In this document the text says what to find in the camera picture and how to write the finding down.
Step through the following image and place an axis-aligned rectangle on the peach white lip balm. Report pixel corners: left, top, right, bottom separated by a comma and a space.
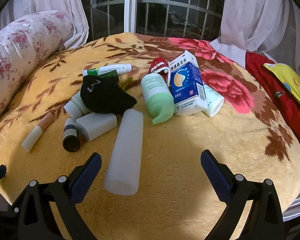
21, 112, 54, 153

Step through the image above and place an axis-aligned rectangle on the dark brown small bottle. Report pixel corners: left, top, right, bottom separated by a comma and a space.
63, 118, 81, 152

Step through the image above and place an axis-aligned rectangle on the long white foam cylinder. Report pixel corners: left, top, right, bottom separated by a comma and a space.
104, 109, 143, 196

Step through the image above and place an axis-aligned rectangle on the black cloth pouch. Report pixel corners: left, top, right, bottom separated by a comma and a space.
80, 75, 137, 115

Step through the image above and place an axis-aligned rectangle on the green white cream bottle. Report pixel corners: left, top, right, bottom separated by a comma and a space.
203, 84, 224, 117

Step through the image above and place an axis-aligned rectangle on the blue white medicine box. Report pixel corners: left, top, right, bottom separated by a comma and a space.
168, 50, 207, 116

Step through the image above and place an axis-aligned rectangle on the olive green hair clip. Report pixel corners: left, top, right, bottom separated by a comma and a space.
119, 77, 134, 91

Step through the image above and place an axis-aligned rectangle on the green pump lotion bottle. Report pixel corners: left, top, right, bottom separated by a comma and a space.
141, 73, 174, 125

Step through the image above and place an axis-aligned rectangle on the pale green white-cap bottle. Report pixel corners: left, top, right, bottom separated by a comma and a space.
64, 91, 91, 120

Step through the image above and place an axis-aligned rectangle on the red cloth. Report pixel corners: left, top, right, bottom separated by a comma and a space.
245, 52, 300, 143

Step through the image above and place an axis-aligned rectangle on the floral rolled quilt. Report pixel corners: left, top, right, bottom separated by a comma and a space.
0, 10, 74, 117

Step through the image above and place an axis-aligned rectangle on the yellow cartoon pillow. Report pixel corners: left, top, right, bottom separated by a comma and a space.
263, 63, 300, 103

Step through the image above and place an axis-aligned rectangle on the yellow floral plush blanket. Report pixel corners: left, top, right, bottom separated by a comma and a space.
0, 33, 300, 239

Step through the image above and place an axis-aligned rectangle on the dark green tube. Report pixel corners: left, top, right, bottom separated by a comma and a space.
98, 70, 119, 83

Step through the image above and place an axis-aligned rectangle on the white green toothpaste tube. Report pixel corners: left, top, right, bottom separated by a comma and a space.
82, 63, 132, 76

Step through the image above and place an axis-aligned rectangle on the left white sheer curtain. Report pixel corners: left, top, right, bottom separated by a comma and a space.
0, 0, 89, 49

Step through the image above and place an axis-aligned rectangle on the white sheer curtain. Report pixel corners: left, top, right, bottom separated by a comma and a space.
0, 0, 89, 49
210, 0, 300, 75

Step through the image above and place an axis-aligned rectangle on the right white sheer curtain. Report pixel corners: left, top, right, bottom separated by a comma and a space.
210, 0, 300, 75

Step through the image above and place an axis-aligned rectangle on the window with metal bars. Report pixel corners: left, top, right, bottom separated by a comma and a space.
82, 0, 224, 41

